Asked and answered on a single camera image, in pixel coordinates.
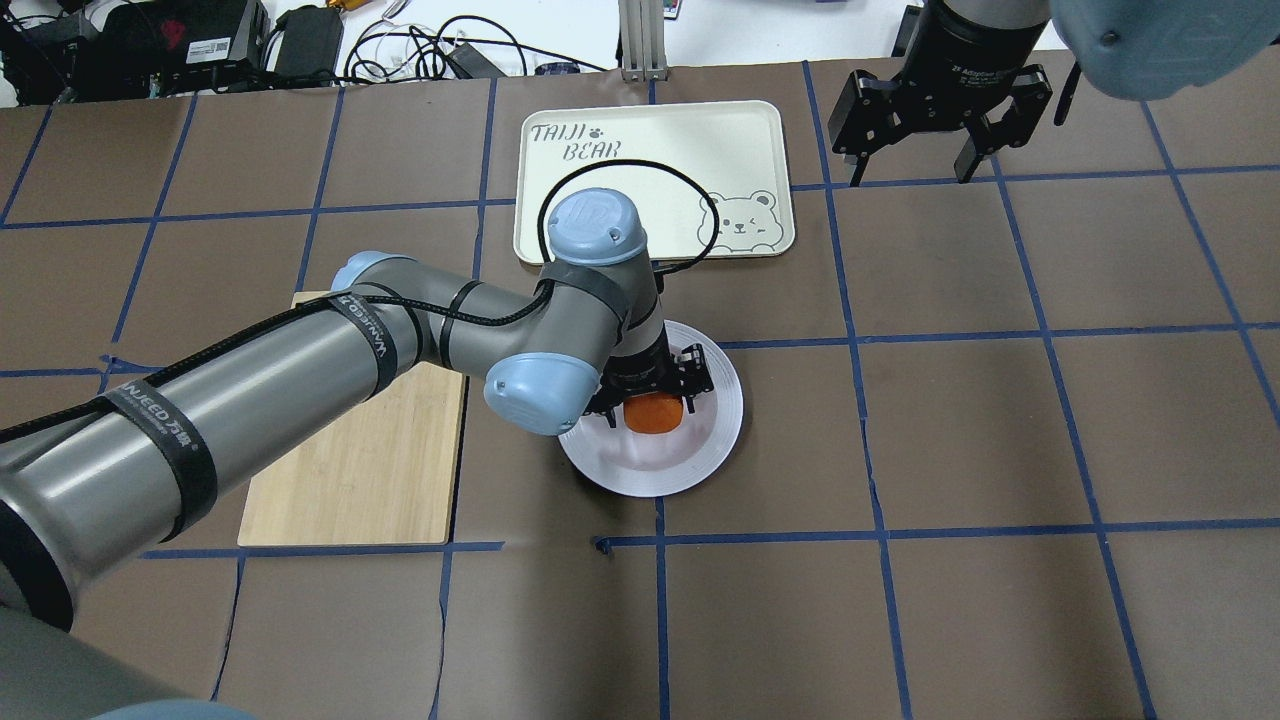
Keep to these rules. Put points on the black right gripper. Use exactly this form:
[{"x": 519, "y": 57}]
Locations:
[{"x": 968, "y": 52}]

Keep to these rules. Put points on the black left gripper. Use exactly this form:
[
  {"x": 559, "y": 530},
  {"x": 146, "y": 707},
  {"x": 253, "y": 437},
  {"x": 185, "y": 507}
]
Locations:
[{"x": 640, "y": 368}]

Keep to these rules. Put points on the orange fruit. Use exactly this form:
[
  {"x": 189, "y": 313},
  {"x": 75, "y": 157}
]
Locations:
[{"x": 653, "y": 413}]

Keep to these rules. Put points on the white round plate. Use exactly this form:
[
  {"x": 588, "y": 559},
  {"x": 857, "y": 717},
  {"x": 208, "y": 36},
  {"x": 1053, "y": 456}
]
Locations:
[{"x": 659, "y": 465}]

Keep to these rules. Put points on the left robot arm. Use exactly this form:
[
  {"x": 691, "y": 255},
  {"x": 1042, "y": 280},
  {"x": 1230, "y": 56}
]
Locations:
[{"x": 93, "y": 486}]

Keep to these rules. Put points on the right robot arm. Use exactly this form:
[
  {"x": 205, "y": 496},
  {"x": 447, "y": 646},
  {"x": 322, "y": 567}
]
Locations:
[{"x": 1145, "y": 50}]

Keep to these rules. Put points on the cream bear tray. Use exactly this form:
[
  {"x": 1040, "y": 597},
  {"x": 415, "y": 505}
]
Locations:
[{"x": 696, "y": 171}]

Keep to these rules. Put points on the bamboo cutting board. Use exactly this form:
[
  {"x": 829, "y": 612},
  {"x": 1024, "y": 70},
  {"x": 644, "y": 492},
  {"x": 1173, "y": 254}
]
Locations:
[{"x": 383, "y": 473}]

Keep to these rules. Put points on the black power adapter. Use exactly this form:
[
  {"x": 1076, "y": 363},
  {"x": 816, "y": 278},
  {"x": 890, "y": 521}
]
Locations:
[{"x": 308, "y": 44}]

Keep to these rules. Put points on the black mini computer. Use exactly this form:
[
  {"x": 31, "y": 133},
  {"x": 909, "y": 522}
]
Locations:
[{"x": 93, "y": 51}]

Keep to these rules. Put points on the aluminium frame post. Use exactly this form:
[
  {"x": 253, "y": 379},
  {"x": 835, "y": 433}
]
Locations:
[{"x": 643, "y": 41}]

